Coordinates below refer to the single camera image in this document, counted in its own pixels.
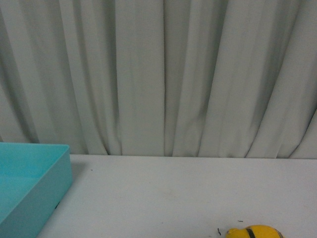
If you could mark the yellow beetle toy car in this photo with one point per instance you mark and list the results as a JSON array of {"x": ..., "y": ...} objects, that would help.
[{"x": 254, "y": 231}]

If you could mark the grey pleated curtain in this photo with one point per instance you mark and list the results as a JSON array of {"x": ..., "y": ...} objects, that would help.
[{"x": 182, "y": 78}]

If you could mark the turquoise plastic storage box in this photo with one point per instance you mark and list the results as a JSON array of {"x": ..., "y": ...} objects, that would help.
[{"x": 33, "y": 180}]

